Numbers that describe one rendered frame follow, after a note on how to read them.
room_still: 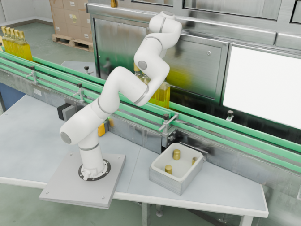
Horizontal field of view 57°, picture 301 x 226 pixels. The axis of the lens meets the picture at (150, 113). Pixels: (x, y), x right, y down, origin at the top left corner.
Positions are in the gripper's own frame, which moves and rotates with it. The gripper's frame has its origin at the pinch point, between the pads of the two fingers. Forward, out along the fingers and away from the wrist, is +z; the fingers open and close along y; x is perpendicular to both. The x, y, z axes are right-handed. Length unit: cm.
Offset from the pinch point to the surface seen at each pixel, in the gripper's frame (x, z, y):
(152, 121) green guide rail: 13.7, 20.5, 13.2
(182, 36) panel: 5.1, -16.4, -12.1
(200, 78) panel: 21.6, 0.3, -12.7
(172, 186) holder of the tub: 41, 28, 34
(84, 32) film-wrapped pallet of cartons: -286, 162, -238
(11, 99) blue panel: -115, 88, 12
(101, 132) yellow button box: -12.1, 42.3, 21.1
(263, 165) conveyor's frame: 69, 13, 6
